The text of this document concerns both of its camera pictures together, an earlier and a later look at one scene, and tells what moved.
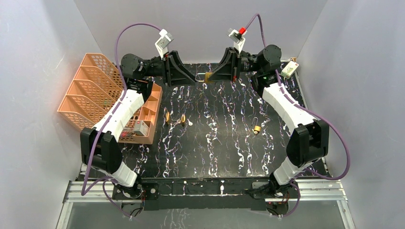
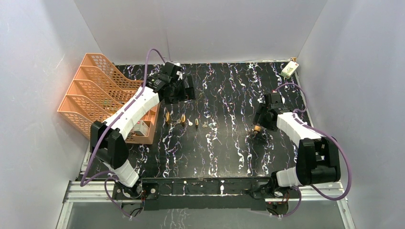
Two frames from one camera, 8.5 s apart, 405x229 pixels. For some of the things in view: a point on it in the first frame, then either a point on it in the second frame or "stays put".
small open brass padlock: (257, 128) stays put
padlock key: (178, 121) stays put
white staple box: (140, 128) stays put
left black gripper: (167, 69) -> (182, 91)
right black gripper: (227, 71) -> (261, 109)
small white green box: (289, 69) stays put
